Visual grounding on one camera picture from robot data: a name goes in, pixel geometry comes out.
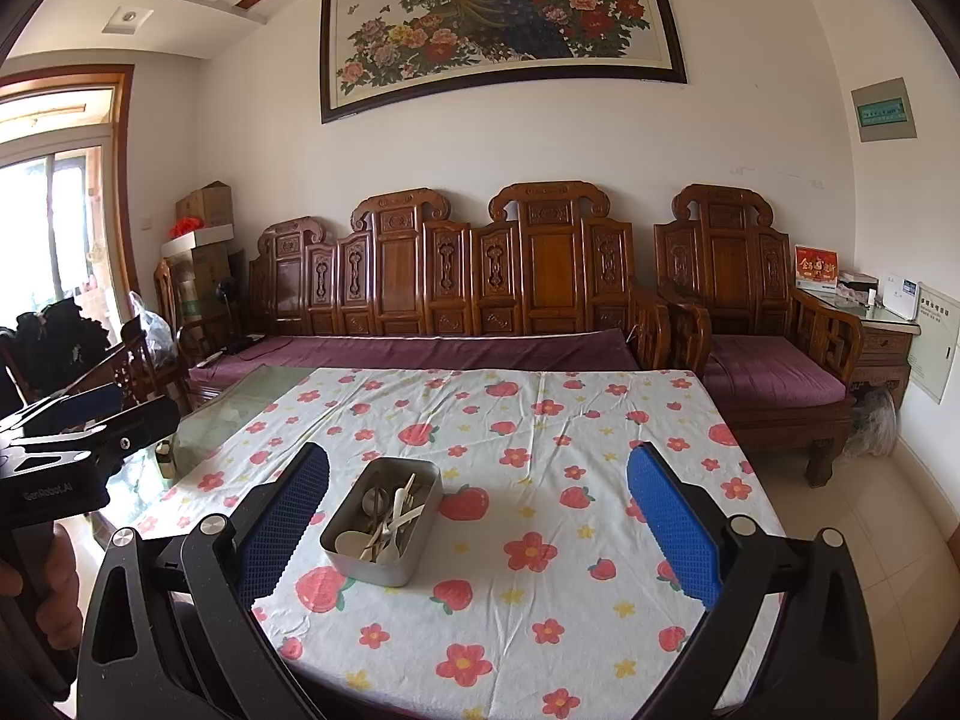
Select floral strawberry tablecloth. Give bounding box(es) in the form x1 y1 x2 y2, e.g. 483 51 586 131
131 367 788 687

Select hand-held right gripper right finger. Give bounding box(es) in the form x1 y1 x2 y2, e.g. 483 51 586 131
626 441 880 720

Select brown cardboard box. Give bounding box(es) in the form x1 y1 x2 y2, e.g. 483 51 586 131
175 180 235 230

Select white soup spoon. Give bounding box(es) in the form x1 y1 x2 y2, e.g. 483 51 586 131
335 514 391 557

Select rectangular metal tray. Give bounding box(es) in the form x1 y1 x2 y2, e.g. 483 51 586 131
319 456 443 587

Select purple sofa cushion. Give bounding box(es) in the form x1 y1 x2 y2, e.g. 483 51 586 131
187 328 638 391

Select dark carved wooden chair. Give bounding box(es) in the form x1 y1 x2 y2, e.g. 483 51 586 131
0 330 177 436

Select plastic covered fan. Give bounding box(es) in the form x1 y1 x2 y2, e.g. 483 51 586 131
844 386 901 458

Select grey wall electrical box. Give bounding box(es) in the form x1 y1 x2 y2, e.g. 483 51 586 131
850 76 920 143

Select clear plastic bag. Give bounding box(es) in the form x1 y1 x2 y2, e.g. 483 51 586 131
127 291 177 368

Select framed peacock painting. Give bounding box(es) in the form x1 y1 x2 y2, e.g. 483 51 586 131
319 0 689 125

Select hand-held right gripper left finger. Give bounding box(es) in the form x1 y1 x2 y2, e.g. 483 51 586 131
75 441 331 720

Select person's left hand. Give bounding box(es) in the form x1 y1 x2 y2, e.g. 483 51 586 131
0 521 85 653

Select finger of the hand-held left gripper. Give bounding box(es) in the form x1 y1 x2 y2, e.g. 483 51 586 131
0 394 182 477
0 381 127 442

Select red desk calendar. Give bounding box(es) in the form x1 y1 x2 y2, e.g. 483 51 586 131
793 244 839 290

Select long white spoon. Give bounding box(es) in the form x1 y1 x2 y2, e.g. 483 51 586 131
373 491 421 566

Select white wall panel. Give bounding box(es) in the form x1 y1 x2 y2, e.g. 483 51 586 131
915 281 960 404

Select recessed ceiling light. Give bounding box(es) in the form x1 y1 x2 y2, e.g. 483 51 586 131
101 6 155 35

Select carved wooden sofa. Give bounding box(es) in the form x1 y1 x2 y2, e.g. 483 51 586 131
247 180 672 391

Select carved wooden armchair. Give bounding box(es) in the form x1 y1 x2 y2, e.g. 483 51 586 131
652 184 865 488

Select black clothing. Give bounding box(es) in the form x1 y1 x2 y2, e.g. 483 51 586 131
15 296 113 391

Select purple armchair cushion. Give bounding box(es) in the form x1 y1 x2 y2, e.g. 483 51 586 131
705 334 848 406

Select cream chopstick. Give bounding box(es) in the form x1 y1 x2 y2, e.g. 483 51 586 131
360 474 418 562

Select stacked cardboard boxes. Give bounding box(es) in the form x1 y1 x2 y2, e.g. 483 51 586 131
165 246 248 323

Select wooden framed sliding door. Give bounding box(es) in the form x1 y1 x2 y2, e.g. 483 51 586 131
0 64 147 338

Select wooden side table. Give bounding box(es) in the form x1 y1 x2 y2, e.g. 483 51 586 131
795 281 922 421

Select white router device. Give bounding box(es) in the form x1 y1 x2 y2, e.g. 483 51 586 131
877 275 922 320

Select white flat box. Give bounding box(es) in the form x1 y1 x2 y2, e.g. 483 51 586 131
161 226 233 260

